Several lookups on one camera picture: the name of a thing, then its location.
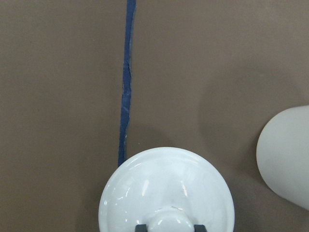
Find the white ceramic lid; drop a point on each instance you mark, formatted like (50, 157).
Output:
(170, 190)

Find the white enamel mug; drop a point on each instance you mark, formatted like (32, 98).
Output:
(282, 155)

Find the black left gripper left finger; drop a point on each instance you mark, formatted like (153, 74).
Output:
(141, 228)

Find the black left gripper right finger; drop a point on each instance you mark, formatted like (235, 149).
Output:
(199, 228)

